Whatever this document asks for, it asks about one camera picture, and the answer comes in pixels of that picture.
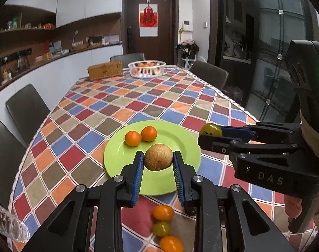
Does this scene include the orange tomato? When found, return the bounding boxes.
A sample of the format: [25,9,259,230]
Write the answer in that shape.
[159,236,184,252]
[152,205,175,221]

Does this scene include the dark wooden door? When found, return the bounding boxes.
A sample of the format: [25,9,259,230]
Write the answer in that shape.
[123,0,178,66]

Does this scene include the white wall cabinet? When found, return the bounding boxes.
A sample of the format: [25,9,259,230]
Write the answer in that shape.
[4,0,122,28]

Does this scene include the brown round fruit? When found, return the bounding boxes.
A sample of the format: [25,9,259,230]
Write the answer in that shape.
[144,144,174,171]

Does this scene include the green tomato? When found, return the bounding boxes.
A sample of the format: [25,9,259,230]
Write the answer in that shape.
[200,123,223,138]
[152,221,171,237]

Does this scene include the rack with clothes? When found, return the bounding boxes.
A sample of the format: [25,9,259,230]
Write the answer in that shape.
[178,40,199,67]

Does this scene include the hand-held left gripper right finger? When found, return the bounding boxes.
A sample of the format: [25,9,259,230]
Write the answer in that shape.
[173,151,296,252]

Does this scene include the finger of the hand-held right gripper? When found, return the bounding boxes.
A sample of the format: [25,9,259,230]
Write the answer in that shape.
[197,134,299,161]
[221,122,303,143]

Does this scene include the kitchen faucet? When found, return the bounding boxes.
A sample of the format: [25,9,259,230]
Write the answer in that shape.
[233,42,244,57]

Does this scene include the clear plastic bottle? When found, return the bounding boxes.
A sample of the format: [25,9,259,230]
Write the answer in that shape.
[0,197,30,243]

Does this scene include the brown wicker box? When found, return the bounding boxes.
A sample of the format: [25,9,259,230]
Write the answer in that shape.
[87,60,123,80]

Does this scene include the dark leather chair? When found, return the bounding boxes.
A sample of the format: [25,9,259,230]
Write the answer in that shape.
[6,84,51,146]
[0,120,27,210]
[190,60,229,91]
[110,53,145,63]

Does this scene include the green plate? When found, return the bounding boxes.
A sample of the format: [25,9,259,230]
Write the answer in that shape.
[103,120,202,196]

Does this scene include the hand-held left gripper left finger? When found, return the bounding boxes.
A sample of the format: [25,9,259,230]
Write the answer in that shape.
[22,151,145,252]

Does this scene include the small tangerine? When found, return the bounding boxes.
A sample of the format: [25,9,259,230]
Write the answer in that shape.
[141,126,158,143]
[125,131,141,147]

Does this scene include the glass sliding door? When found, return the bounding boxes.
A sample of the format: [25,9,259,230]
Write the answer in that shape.
[250,0,319,122]

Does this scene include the red wall calendar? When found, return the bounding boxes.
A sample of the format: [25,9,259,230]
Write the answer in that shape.
[139,3,159,37]

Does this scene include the white plastic basket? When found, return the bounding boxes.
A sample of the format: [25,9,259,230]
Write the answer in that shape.
[128,60,166,78]

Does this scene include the heap of basket tangerines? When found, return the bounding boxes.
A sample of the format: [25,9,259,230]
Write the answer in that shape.
[135,62,161,75]

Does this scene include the person's right hand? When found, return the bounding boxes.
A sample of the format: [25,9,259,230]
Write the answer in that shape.
[284,196,304,225]

